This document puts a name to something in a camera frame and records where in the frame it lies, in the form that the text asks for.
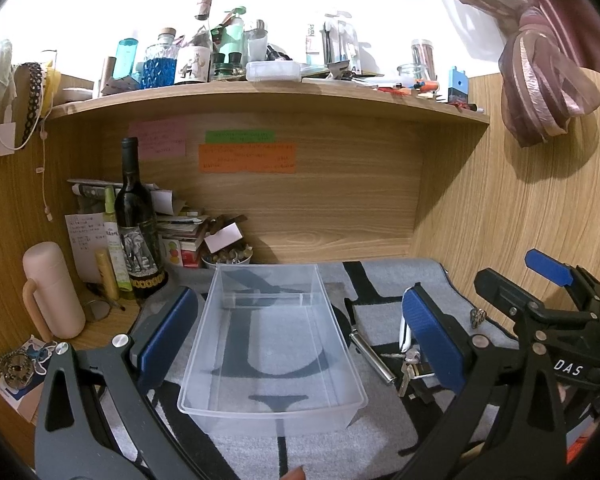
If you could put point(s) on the beige insulated bottle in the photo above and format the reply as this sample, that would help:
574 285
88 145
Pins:
49 295

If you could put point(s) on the stack of books and papers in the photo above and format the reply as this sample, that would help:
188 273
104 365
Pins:
178 225

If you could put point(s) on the green tube bottle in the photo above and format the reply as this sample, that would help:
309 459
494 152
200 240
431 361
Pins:
116 251

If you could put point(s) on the clear plastic storage bin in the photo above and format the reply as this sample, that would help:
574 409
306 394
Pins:
268 358

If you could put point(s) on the blue glass bottle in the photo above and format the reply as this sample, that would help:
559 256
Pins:
160 61

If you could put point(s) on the pink paper note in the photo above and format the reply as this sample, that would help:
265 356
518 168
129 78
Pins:
160 139

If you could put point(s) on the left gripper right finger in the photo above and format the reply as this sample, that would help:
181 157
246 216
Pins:
442 341

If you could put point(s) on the bowl of small trinkets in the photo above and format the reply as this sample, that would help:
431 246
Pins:
238 253

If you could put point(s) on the yellow lip balm stick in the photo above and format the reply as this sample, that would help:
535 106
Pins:
109 282

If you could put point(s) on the green paper note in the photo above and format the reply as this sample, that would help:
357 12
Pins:
239 136

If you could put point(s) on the white plastic box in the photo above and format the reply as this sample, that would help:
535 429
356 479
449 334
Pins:
273 71

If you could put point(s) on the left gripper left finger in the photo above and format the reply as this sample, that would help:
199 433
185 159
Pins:
159 338

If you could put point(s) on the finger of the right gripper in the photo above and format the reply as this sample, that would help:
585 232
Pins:
509 298
549 268

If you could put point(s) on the white handwritten note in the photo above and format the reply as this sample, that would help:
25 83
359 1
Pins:
87 235

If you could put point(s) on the dark wine bottle elephant label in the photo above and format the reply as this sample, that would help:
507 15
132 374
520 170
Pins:
137 226

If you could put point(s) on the grey mat with black letters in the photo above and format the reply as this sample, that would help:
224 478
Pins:
385 434

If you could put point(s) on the white card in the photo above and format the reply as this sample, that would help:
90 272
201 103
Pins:
226 236

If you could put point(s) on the round eyeglasses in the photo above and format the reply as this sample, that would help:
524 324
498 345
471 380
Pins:
96 304

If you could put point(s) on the silver metal tube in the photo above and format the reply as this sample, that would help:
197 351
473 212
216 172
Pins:
371 357

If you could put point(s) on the wooden shelf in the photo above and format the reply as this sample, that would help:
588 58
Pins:
313 97

